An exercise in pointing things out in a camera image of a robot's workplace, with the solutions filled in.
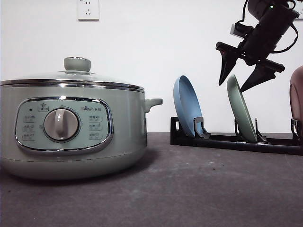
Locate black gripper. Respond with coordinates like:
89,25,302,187
216,7,300,93

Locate green plate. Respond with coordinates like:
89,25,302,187
227,74,258,144

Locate glass lid with green knob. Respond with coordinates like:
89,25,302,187
0,57,145,92

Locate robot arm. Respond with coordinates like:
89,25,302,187
216,0,299,92

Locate pink plate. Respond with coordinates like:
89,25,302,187
290,65,303,123

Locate blue plate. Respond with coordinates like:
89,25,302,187
173,75,203,137

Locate black plate rack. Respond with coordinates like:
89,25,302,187
170,117,303,155

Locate green electric steamer pot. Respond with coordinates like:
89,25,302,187
0,83,162,180

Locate white wall socket right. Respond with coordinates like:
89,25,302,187
289,0,303,20

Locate white wall socket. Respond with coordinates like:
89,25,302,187
78,0,99,22
289,0,303,20

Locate white wall socket left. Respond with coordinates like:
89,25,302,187
78,0,99,22

